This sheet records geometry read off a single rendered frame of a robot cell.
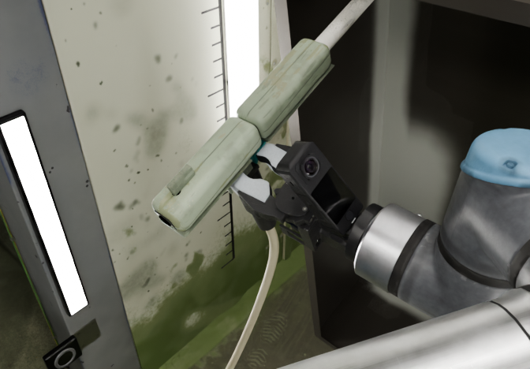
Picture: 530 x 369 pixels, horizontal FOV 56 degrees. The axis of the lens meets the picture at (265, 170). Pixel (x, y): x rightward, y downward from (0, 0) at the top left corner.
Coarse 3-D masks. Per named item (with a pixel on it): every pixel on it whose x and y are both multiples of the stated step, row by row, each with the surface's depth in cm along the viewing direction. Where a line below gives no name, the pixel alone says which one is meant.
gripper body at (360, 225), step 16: (288, 192) 58; (288, 208) 57; (304, 208) 57; (368, 208) 55; (304, 224) 58; (320, 224) 59; (352, 224) 56; (368, 224) 53; (304, 240) 61; (320, 240) 62; (336, 240) 59; (352, 240) 54; (352, 256) 55
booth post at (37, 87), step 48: (0, 0) 93; (0, 48) 96; (48, 48) 104; (0, 96) 100; (48, 96) 108; (0, 144) 104; (48, 144) 113; (0, 192) 120; (96, 240) 136; (48, 288) 134; (96, 288) 144
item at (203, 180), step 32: (352, 0) 70; (288, 64) 64; (320, 64) 65; (256, 96) 62; (288, 96) 62; (224, 128) 60; (256, 128) 61; (192, 160) 59; (224, 160) 58; (160, 192) 57; (192, 192) 56; (224, 192) 60; (192, 224) 58
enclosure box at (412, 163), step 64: (320, 0) 83; (384, 0) 100; (448, 0) 56; (512, 0) 51; (384, 64) 113; (448, 64) 103; (512, 64) 94; (320, 128) 102; (384, 128) 127; (448, 128) 113; (512, 128) 102; (384, 192) 144; (448, 192) 127; (320, 256) 131; (320, 320) 152; (384, 320) 155
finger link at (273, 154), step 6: (264, 144) 63; (270, 144) 63; (264, 150) 63; (270, 150) 63; (276, 150) 63; (282, 150) 62; (258, 156) 63; (264, 156) 62; (270, 156) 62; (276, 156) 62; (282, 156) 62; (264, 162) 64; (270, 162) 62; (276, 162) 61
